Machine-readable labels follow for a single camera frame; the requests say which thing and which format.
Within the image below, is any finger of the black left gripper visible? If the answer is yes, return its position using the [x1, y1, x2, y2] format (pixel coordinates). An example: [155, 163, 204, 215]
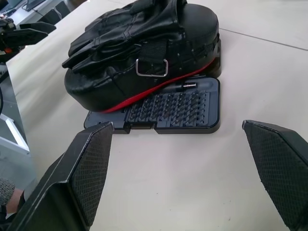
[20, 22, 57, 33]
[4, 28, 49, 48]

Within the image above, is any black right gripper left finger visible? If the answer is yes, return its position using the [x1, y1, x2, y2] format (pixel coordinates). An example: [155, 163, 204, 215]
[7, 121, 114, 231]

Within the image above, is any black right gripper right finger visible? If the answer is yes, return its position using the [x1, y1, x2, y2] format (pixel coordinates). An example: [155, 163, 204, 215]
[241, 119, 308, 231]

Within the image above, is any dark screwdriver bit set case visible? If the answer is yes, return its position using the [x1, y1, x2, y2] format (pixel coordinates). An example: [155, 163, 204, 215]
[83, 38, 223, 135]

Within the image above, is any black office chair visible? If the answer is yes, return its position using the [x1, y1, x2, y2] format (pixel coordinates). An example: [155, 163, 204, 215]
[38, 9, 56, 25]
[54, 0, 73, 16]

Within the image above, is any black computer monitor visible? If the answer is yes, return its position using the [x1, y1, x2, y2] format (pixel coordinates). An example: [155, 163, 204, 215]
[23, 0, 47, 12]

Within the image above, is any person in grey knit sleeve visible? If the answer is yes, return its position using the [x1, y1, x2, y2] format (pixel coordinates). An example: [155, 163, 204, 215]
[0, 177, 25, 215]

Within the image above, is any black leather boxing focus pad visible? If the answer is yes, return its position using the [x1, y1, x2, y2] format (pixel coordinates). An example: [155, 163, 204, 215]
[62, 0, 221, 114]

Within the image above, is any grey screwdriver bit rack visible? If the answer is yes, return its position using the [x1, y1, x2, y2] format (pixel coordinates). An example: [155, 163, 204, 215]
[125, 92, 210, 128]

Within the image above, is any screwdriver with silver tip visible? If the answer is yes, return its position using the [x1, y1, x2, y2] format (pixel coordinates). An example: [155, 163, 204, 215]
[172, 81, 216, 93]

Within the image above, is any white shelf frame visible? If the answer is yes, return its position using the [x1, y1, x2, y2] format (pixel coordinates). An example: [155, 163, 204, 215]
[0, 112, 31, 155]

